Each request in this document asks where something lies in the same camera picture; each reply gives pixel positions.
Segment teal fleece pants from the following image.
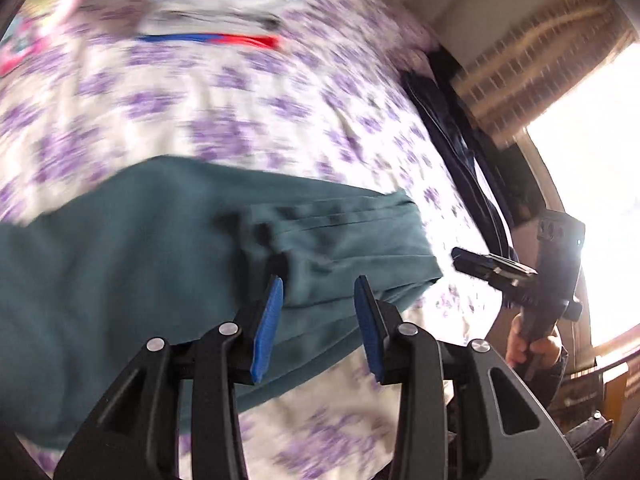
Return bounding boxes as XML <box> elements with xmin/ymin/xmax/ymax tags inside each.
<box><xmin>1</xmin><ymin>156</ymin><xmax>442</xmax><ymax>448</ymax></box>

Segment person's right forearm dark sleeve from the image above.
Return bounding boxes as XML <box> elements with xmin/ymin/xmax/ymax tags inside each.
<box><xmin>528</xmin><ymin>347</ymin><xmax>568</xmax><ymax>408</ymax></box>

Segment person's right hand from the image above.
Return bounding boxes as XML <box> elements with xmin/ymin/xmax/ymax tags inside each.
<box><xmin>506</xmin><ymin>314</ymin><xmax>562</xmax><ymax>370</ymax></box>

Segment dark navy garment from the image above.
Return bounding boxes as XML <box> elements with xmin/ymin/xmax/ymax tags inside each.
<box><xmin>400</xmin><ymin>72</ymin><xmax>518</xmax><ymax>261</ymax></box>

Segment beige striped curtain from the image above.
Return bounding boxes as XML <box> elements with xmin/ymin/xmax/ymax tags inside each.
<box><xmin>452</xmin><ymin>0</ymin><xmax>638</xmax><ymax>150</ymax></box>

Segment purple floral bedspread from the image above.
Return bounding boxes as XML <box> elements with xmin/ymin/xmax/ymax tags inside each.
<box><xmin>0</xmin><ymin>0</ymin><xmax>507</xmax><ymax>480</ymax></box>

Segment folded red blue garment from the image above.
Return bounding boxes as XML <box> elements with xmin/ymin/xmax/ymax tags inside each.
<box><xmin>137</xmin><ymin>32</ymin><xmax>280</xmax><ymax>50</ymax></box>

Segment folded grey garment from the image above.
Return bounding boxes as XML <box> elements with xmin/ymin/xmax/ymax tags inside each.
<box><xmin>137</xmin><ymin>0</ymin><xmax>303</xmax><ymax>36</ymax></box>

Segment folded floral turquoise quilt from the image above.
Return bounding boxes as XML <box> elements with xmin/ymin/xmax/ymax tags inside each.
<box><xmin>1</xmin><ymin>0</ymin><xmax>82</xmax><ymax>77</ymax></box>

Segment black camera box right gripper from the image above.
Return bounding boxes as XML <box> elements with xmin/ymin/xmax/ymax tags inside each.
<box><xmin>534</xmin><ymin>208</ymin><xmax>586</xmax><ymax>311</ymax></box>

